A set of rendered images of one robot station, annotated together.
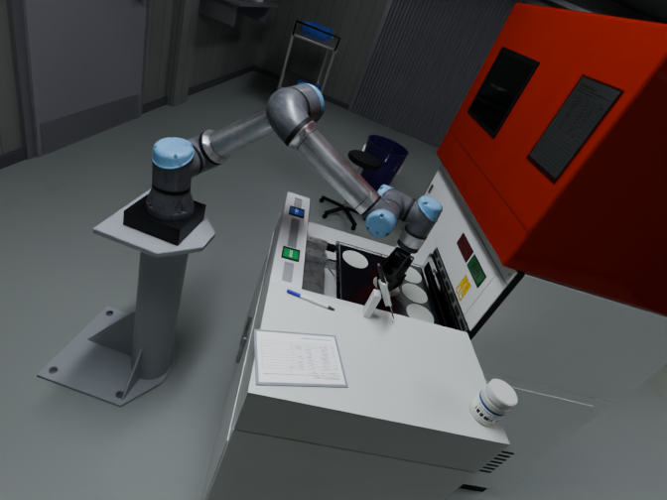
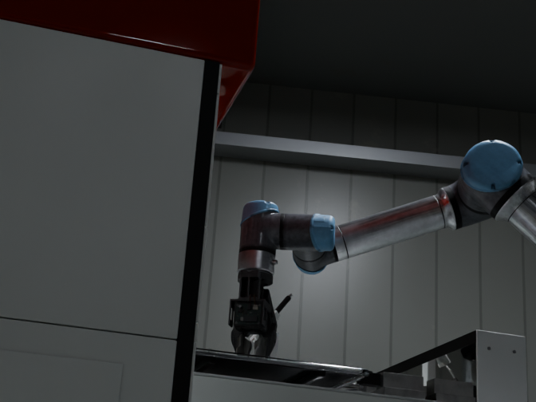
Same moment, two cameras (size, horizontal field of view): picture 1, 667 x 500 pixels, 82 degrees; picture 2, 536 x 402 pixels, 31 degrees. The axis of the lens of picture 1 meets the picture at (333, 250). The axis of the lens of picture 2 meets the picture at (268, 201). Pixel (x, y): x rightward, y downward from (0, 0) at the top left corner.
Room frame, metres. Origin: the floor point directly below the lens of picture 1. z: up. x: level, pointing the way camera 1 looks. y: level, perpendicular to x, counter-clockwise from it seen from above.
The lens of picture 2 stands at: (2.98, -0.24, 0.55)
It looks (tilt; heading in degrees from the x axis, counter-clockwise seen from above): 21 degrees up; 179
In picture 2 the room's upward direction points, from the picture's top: 4 degrees clockwise
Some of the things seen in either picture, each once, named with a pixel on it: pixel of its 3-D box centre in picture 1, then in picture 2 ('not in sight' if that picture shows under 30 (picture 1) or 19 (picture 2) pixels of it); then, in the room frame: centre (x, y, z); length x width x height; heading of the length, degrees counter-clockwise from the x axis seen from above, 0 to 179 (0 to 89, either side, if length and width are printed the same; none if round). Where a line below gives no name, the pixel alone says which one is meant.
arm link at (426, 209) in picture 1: (423, 216); (260, 230); (1.07, -0.20, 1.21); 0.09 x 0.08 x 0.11; 82
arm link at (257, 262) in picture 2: (411, 237); (257, 266); (1.07, -0.20, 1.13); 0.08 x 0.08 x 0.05
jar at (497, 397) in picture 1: (492, 402); not in sight; (0.68, -0.50, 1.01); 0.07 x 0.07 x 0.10
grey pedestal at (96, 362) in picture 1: (133, 296); not in sight; (1.04, 0.66, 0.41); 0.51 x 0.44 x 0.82; 93
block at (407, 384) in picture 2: (316, 243); (400, 382); (1.19, 0.07, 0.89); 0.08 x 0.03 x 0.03; 104
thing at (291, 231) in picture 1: (288, 248); (431, 396); (1.09, 0.15, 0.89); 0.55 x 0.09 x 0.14; 14
